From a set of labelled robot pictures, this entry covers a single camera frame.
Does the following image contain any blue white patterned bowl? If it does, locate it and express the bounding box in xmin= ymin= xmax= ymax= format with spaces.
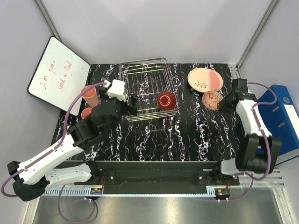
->
xmin=202 ymin=91 xmax=224 ymax=111

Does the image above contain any light pink plastic cup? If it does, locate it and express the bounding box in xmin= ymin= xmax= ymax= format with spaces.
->
xmin=81 ymin=85 xmax=99 ymax=108

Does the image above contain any salmon pink plastic cup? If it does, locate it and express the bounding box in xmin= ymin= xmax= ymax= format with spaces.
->
xmin=81 ymin=107 xmax=93 ymax=119

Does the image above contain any metal wire dish rack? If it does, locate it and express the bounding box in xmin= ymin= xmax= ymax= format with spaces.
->
xmin=119 ymin=57 xmax=180 ymax=121

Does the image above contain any pink rimmed ceramic plate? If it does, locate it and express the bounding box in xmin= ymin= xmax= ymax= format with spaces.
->
xmin=187 ymin=68 xmax=223 ymax=93

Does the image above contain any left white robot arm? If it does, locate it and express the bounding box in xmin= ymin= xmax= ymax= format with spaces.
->
xmin=0 ymin=83 xmax=138 ymax=202

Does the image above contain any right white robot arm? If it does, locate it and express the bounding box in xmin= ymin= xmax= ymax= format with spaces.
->
xmin=212 ymin=78 xmax=281 ymax=185

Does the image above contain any red lacquer bowl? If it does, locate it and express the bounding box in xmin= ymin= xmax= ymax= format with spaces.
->
xmin=157 ymin=91 xmax=176 ymax=110

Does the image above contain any white dry erase board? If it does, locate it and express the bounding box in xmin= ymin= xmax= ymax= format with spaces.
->
xmin=27 ymin=36 xmax=91 ymax=111

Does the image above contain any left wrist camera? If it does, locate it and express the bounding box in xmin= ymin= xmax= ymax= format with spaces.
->
xmin=104 ymin=79 xmax=126 ymax=102

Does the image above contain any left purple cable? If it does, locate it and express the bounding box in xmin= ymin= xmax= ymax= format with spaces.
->
xmin=1 ymin=81 xmax=108 ymax=222

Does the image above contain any blue ring binder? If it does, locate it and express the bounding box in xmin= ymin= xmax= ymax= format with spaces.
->
xmin=258 ymin=84 xmax=299 ymax=165

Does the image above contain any white slotted cable duct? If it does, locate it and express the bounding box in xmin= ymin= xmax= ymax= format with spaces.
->
xmin=43 ymin=187 xmax=103 ymax=196

